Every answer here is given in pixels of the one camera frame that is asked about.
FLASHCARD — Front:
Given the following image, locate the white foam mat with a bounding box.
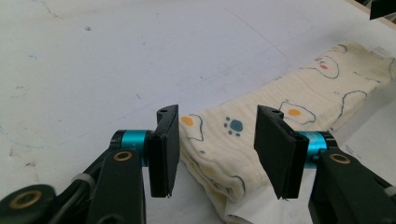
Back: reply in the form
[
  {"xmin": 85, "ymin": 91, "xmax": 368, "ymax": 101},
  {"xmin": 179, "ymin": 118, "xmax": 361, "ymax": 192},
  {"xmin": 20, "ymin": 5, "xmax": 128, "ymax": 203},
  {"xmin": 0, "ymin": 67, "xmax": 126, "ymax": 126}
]
[{"xmin": 0, "ymin": 0, "xmax": 396, "ymax": 224}]

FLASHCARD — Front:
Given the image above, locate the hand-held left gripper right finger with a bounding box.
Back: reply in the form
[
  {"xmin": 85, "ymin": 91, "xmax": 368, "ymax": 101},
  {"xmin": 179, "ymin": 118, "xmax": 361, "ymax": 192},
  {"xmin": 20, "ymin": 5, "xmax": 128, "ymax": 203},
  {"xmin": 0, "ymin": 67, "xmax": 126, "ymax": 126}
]
[{"xmin": 253, "ymin": 105, "xmax": 339, "ymax": 200}]

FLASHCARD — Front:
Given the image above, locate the cream printed cloth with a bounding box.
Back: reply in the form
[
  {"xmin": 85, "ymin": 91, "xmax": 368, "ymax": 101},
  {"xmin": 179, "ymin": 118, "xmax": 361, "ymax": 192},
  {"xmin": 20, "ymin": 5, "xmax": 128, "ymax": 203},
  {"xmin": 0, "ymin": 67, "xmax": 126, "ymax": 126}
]
[{"xmin": 178, "ymin": 41, "xmax": 396, "ymax": 224}]

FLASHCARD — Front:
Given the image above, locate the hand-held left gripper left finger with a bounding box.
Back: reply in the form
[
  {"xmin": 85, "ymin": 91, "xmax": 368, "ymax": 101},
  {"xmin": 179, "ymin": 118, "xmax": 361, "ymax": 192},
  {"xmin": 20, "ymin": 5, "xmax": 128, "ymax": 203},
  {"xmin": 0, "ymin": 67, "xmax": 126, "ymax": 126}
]
[{"xmin": 110, "ymin": 104, "xmax": 181, "ymax": 199}]

